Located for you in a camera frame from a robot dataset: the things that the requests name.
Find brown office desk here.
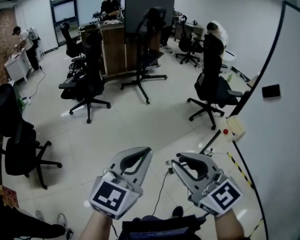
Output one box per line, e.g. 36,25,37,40
174,21,206,44

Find person's right forearm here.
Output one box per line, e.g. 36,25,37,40
213,207,246,240

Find brown cardboard piece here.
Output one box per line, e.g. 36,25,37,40
246,75,260,89

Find black floor cable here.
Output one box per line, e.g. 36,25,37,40
151,170,172,216

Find yellow black floor tape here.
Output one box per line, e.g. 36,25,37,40
226,151,254,190

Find black metal rolling stand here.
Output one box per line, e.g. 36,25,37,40
198,128,222,157

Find white metal rack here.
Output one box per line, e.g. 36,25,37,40
27,26,46,60

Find large white whiteboard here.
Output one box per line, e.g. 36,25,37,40
229,0,300,240

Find wooden crate desk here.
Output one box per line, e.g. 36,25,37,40
79,22,163,81

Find white lidded bin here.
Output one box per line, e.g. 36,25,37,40
221,50,237,74

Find black whiteboard eraser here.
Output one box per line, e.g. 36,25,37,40
261,83,282,99

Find black chest-mounted device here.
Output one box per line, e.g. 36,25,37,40
121,214,208,240

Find cream marker box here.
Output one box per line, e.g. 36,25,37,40
224,115,247,143

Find person's right shoe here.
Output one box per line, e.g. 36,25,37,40
172,205,185,219

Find black framed glass partition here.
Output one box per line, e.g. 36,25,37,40
49,0,127,45

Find white cabinet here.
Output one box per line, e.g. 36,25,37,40
3,49,32,84

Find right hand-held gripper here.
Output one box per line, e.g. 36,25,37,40
170,152,244,218

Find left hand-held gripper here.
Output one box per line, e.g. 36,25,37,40
88,146,154,221

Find person's left forearm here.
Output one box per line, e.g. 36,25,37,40
78,210,113,240

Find black rolling display stand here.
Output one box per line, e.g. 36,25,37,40
120,33,168,105

